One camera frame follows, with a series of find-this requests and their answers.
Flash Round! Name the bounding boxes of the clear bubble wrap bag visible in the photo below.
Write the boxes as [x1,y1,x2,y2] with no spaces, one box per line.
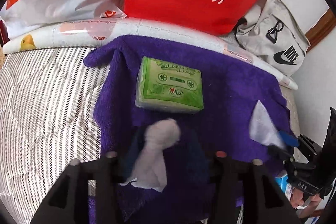
[249,101,285,149]

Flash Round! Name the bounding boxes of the white tissue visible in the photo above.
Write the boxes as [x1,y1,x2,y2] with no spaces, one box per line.
[120,118,181,192]

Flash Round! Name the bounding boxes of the green tissue pack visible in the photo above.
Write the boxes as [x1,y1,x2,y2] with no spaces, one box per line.
[135,56,204,114]

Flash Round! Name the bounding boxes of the person's right hand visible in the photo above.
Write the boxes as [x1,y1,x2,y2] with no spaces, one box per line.
[290,185,325,219]

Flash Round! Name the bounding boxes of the blue tissue box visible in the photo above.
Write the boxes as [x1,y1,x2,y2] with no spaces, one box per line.
[275,171,294,200]

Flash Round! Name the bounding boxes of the striped mattress pad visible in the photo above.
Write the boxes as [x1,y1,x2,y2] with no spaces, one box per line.
[1,48,109,223]

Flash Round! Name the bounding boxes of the purple towel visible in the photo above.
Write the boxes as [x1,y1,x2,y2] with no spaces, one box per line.
[83,35,293,224]

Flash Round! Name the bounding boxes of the beige Nike waist bag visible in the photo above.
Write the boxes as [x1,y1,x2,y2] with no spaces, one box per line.
[236,0,310,77]

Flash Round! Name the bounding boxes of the brown wooden door frame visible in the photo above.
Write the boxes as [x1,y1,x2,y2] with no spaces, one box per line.
[305,9,336,52]

